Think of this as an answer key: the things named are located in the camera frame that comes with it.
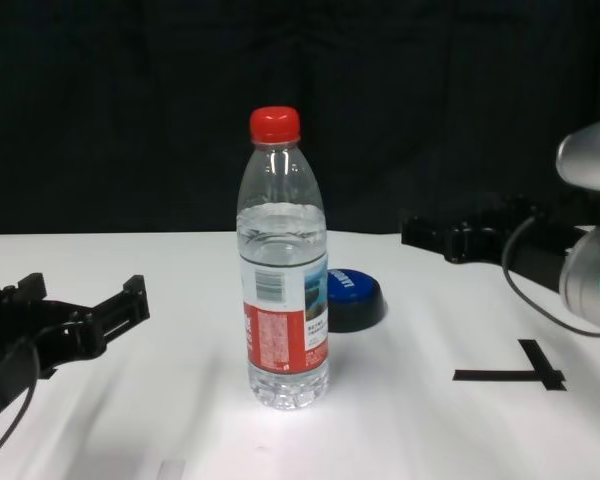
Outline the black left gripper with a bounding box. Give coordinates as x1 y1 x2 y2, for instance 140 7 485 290
0 271 151 427

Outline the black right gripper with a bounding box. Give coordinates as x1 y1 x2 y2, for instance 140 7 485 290
400 192 600 292

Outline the blue push button black base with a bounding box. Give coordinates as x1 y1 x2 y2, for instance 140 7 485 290
326 268 387 335

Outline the clear water bottle red cap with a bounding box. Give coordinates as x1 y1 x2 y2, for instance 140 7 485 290
235 105 330 412

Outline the black T-shaped tape mark long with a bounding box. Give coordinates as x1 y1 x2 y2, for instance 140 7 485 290
453 338 568 392

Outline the black curtain backdrop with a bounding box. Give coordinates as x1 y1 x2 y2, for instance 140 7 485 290
0 0 600 237

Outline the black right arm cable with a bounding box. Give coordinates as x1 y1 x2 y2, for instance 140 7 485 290
500 214 600 338

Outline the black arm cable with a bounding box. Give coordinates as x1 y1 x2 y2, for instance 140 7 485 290
500 214 600 338
0 338 42 462

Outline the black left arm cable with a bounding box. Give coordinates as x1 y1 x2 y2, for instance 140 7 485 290
0 338 42 462

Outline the clear right wrist camera housing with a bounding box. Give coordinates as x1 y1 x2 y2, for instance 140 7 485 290
556 115 600 211

